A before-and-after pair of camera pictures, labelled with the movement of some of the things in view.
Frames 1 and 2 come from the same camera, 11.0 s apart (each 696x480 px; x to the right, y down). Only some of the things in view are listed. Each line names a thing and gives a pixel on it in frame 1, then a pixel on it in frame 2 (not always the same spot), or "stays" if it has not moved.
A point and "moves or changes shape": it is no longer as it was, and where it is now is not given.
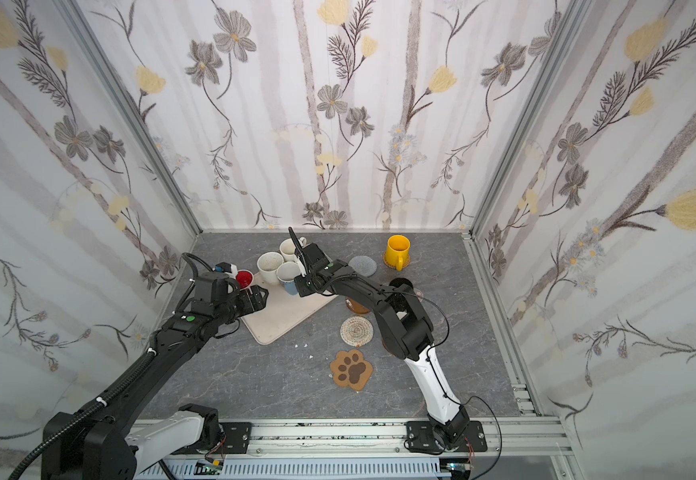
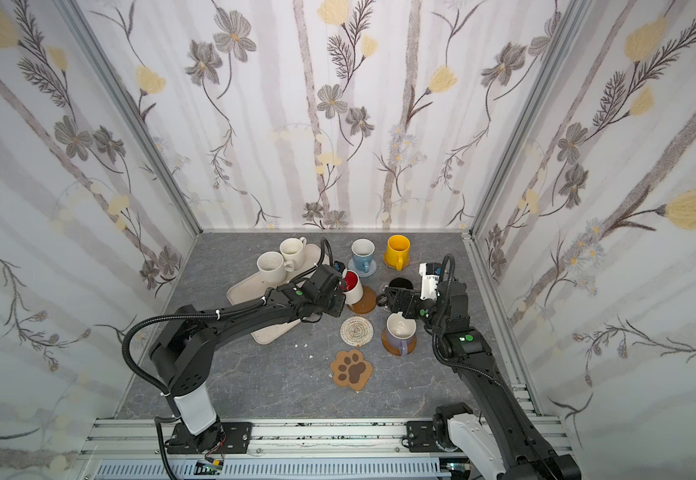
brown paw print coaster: x=350 y=369 stays
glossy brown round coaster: x=356 y=307 stays
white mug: x=267 y=265 stays
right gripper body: x=308 y=280 -> x=397 y=300
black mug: x=399 y=281 stays
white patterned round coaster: x=356 y=331 stays
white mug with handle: x=288 y=249 stays
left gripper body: x=252 y=298 -> x=336 y=291
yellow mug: x=397 y=251 stays
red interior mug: x=244 y=279 moves or changes shape
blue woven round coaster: x=363 y=265 stays
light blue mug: x=286 y=273 -> x=362 y=250
